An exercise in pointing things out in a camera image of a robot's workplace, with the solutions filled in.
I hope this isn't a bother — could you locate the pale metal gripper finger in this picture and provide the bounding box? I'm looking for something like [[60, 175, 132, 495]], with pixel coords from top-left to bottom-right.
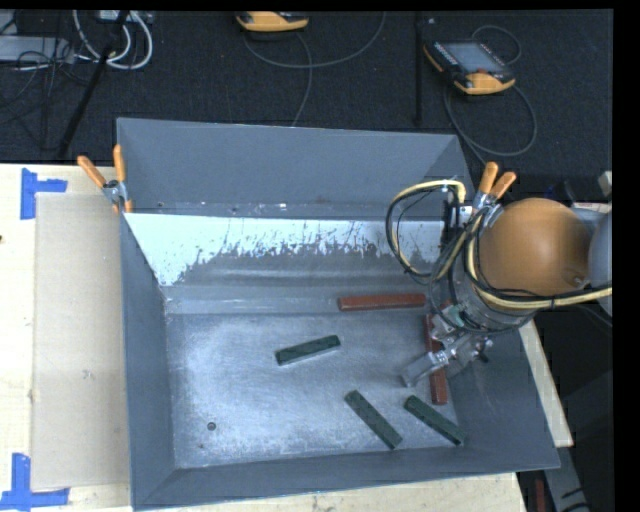
[[399, 349, 451, 389], [445, 349, 483, 379]]

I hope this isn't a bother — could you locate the red-brown flat block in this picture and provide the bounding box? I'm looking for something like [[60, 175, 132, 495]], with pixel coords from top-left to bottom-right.
[[423, 313, 450, 406], [337, 293, 428, 313]]

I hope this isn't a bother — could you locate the dark green flat block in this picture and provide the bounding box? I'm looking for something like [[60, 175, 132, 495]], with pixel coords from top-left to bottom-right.
[[403, 395, 466, 447], [274, 334, 343, 367], [343, 389, 404, 451]]

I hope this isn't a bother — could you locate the grey metal bin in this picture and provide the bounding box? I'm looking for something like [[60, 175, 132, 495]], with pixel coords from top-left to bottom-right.
[[115, 117, 562, 512]]

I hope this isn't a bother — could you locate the pale wood flat board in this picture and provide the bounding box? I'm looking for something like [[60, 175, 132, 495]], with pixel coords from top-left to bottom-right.
[[29, 192, 132, 494]]

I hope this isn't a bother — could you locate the black cylinder on white bracket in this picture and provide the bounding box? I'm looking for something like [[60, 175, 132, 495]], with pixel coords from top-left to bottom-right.
[[439, 185, 476, 247]]

